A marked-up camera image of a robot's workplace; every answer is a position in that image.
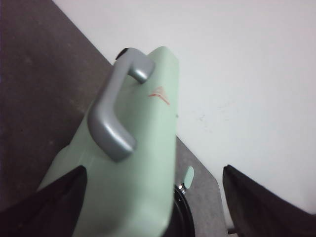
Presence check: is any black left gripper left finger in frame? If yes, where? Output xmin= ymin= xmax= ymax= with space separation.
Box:
xmin=0 ymin=165 xmax=87 ymax=237

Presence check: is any black round frying pan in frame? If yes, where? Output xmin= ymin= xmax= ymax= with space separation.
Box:
xmin=168 ymin=166 xmax=195 ymax=237

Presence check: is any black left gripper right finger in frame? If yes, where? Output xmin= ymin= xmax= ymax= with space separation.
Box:
xmin=223 ymin=165 xmax=316 ymax=237

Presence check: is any mint green hinged lid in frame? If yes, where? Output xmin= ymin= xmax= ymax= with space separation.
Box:
xmin=40 ymin=46 xmax=179 ymax=237

